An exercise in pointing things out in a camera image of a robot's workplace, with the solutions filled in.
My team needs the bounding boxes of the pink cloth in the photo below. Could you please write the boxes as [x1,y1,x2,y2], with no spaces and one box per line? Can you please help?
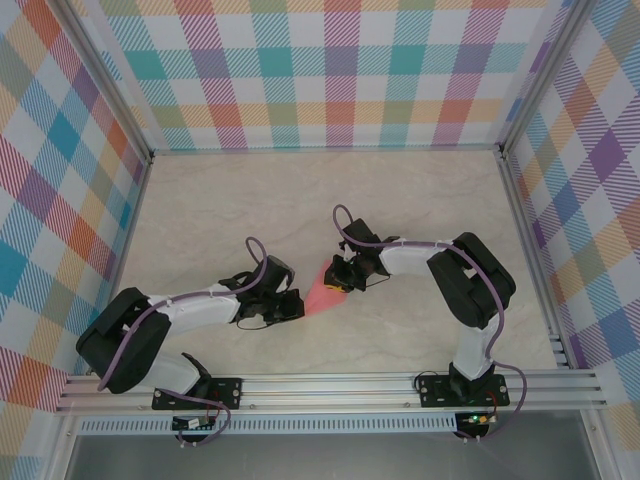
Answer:
[303,259,350,317]

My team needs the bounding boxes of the grey metal panel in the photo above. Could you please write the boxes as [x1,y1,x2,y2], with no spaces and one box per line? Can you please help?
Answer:
[64,433,601,480]

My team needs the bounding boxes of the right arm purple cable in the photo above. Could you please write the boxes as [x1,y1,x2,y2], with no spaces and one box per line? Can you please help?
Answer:
[332,203,529,445]

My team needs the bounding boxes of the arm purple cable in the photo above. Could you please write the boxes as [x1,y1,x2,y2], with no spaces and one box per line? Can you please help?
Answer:
[97,236,271,448]
[332,203,529,445]

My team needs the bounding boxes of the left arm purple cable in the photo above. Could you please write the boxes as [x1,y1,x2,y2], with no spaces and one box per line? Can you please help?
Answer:
[97,236,271,448]

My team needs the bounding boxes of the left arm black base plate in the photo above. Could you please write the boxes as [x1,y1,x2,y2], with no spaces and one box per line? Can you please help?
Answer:
[151,377,245,412]

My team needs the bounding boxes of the aluminium mounting rail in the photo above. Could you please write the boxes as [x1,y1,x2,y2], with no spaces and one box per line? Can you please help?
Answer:
[53,368,610,415]

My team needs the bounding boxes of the aluminium back floor rail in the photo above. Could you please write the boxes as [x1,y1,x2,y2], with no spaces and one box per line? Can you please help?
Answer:
[149,144,504,157]

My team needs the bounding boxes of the slotted grey cable duct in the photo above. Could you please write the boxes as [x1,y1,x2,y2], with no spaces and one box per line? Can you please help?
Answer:
[78,416,460,435]

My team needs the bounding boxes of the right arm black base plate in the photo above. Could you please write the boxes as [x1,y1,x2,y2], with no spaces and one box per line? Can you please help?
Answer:
[416,373,511,409]

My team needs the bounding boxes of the aluminium side floor rail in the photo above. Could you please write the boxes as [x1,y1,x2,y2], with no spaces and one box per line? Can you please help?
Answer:
[88,155,154,376]
[499,151,572,370]

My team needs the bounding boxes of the aluminium corner post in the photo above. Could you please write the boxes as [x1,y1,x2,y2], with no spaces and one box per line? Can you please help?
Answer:
[499,0,599,157]
[49,0,155,165]

